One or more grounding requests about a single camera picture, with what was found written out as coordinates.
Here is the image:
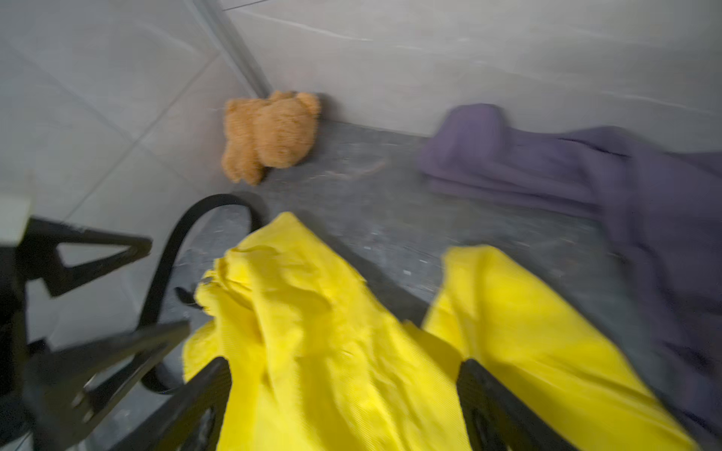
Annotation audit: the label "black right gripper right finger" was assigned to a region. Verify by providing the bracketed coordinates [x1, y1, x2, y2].
[456, 359, 575, 451]

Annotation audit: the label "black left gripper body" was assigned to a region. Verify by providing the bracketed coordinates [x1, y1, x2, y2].
[1, 244, 28, 445]

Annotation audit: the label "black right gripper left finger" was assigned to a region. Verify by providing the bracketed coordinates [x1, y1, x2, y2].
[113, 357, 232, 450]

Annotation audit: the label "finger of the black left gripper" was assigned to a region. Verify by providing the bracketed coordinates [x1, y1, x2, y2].
[24, 321, 190, 450]
[24, 218, 152, 297]

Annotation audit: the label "black leather belt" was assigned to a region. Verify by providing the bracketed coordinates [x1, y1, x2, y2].
[137, 192, 268, 395]

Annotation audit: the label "yellow trousers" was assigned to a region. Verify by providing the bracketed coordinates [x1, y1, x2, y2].
[182, 212, 697, 450]

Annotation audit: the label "purple jacket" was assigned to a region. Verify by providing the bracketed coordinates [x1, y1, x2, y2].
[417, 103, 721, 443]

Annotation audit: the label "brown teddy bear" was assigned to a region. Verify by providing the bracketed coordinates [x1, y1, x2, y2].
[221, 91, 322, 186]

